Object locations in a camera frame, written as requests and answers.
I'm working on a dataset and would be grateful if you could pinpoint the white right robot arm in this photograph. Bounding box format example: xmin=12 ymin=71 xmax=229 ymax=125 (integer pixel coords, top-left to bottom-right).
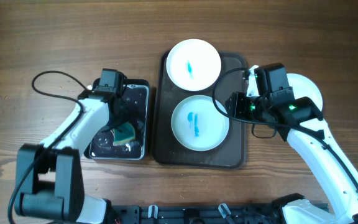
xmin=224 ymin=88 xmax=358 ymax=223

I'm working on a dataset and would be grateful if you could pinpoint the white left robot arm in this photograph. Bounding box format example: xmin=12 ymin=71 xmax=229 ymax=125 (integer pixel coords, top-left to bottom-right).
xmin=7 ymin=90 xmax=127 ymax=223

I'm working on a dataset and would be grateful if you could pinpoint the black metal water tray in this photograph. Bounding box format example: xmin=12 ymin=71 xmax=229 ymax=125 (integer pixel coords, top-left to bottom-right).
xmin=85 ymin=79 xmax=149 ymax=160

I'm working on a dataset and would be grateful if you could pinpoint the white plate front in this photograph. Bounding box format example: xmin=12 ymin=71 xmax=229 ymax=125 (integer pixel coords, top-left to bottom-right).
xmin=246 ymin=64 xmax=324 ymax=119

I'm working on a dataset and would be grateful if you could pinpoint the green yellow sponge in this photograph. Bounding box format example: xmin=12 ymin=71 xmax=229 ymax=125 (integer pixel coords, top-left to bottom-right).
xmin=111 ymin=122 xmax=135 ymax=146

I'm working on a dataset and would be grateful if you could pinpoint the white plate blue stain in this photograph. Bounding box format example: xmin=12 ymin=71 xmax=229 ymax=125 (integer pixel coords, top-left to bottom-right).
xmin=165 ymin=39 xmax=222 ymax=91

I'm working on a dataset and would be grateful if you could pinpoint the dark brown serving tray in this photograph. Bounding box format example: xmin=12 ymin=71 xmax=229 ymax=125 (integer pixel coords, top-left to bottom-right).
xmin=152 ymin=52 xmax=247 ymax=169

